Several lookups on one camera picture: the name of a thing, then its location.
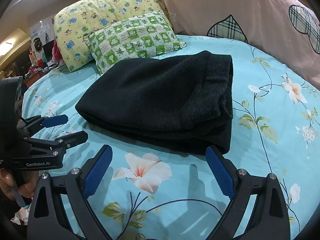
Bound cluttered wooden desk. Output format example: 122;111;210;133
24;37;64;88

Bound yellow cartoon print pillow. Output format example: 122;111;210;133
54;0;169;72

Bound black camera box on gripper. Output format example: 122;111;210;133
1;77;23;156

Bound green checkered pillow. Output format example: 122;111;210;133
84;10;187;75

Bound black fleece pants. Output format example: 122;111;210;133
75;50;233;155

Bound person's left hand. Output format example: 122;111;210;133
1;168;39;200

